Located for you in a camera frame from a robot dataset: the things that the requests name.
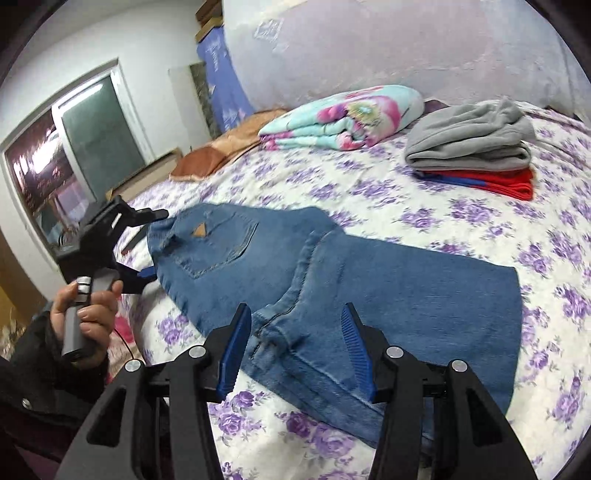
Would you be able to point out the blue printed bedding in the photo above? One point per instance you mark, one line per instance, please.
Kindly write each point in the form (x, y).
(221, 83)

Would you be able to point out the pink floral cloth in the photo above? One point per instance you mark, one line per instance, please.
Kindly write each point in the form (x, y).
(124, 318)

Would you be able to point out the person's left hand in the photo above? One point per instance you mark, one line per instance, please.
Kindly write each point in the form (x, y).
(94, 323)

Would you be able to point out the folded red garment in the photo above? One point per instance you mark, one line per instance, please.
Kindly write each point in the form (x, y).
(503, 184)

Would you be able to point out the cardboard box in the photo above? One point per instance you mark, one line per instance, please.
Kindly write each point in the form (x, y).
(207, 27)

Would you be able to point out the white board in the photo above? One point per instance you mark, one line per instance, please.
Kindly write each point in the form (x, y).
(182, 101)

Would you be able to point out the purple floral bedspread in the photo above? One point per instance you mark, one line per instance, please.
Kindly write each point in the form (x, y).
(461, 217)

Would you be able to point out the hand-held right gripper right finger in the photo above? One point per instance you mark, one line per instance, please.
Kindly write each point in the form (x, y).
(358, 355)

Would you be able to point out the brown pillow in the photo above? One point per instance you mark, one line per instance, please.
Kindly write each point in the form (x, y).
(203, 161)

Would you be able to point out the window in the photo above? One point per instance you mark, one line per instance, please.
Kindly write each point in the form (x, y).
(97, 134)

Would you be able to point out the person's left forearm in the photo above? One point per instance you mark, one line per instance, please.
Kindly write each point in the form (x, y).
(41, 392)

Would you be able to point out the folded grey garment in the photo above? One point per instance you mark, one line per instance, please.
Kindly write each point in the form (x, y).
(466, 134)

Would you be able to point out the folded teal pink floral blanket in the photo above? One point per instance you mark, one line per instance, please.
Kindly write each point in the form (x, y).
(341, 120)

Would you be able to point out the blue denim pants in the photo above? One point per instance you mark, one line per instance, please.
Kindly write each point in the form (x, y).
(392, 295)

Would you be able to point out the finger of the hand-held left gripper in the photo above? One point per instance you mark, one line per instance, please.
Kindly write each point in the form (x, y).
(138, 277)
(147, 214)

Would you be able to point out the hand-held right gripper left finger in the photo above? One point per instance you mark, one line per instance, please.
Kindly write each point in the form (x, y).
(233, 355)

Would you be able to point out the marble pattern slab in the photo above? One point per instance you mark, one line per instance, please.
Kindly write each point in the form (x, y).
(203, 101)

